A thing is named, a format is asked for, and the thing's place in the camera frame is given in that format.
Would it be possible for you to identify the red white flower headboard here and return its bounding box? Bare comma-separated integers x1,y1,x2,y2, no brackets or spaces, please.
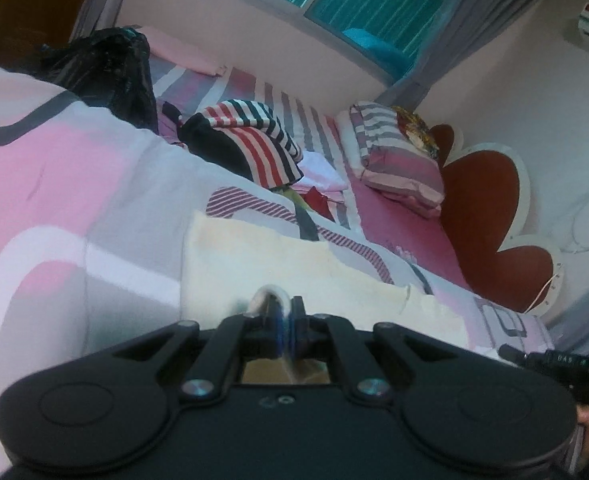
428,122,568,319

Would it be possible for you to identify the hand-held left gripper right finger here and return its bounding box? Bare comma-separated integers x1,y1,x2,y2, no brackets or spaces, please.
288,296,456,406

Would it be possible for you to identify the pale pink garment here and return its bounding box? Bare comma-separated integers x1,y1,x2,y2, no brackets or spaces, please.
292,152,348,194

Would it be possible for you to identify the yellow printed pillow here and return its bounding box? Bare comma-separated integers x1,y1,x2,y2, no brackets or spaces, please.
391,105,441,160

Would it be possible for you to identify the red cloth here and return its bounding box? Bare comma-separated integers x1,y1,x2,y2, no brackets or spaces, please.
301,186,338,221

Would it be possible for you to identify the brown wooden door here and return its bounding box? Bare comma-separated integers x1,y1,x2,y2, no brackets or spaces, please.
0,0,106,62

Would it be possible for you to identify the white knit sweater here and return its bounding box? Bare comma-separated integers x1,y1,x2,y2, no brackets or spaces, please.
179,210,476,357

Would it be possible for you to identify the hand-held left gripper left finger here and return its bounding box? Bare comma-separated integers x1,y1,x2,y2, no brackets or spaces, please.
114,296,282,402

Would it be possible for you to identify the striped pink pillow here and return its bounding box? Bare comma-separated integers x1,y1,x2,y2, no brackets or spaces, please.
334,102,448,219

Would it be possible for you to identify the striped pink bed sheet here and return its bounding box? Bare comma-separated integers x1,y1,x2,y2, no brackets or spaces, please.
149,52,475,292

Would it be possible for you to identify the pink grey patterned blanket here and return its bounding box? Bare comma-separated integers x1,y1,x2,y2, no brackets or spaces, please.
0,60,556,480

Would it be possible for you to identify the black plastic bag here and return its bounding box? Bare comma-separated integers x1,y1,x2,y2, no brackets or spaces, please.
12,27,158,134

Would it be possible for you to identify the red white striped garment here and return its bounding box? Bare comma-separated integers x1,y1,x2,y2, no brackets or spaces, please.
178,100,305,189

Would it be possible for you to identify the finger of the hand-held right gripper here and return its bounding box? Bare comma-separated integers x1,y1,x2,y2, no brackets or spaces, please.
499,344,531,367

